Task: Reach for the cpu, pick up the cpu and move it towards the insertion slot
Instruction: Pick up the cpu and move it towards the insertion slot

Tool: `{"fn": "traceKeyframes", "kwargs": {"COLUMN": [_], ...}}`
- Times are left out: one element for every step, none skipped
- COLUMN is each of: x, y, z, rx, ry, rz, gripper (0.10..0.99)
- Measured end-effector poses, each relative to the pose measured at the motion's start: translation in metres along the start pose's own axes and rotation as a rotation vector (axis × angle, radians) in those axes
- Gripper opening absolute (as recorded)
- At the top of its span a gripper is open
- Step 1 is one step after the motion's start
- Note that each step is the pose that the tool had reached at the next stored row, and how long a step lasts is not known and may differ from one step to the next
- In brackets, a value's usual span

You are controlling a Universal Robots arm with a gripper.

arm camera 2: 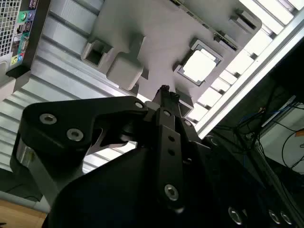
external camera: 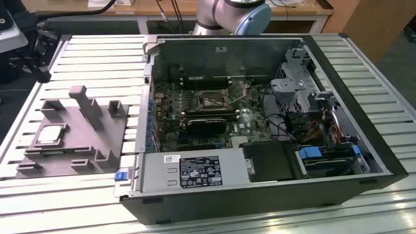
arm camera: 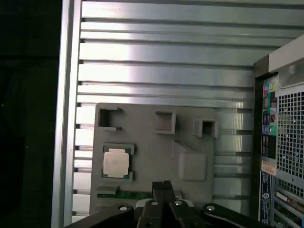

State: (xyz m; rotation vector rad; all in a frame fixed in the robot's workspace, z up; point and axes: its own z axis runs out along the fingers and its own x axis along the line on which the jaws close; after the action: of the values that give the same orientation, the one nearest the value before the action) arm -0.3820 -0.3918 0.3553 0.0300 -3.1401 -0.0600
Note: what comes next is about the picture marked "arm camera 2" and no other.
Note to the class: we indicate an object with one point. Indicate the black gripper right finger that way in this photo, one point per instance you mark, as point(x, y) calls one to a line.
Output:
point(190, 137)

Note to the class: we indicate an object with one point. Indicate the silver-topped CPU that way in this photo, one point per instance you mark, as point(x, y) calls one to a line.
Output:
point(199, 65)

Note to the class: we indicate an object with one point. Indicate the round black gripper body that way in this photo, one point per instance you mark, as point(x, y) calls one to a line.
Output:
point(118, 190)

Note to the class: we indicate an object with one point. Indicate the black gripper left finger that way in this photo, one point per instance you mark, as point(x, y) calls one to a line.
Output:
point(78, 116)

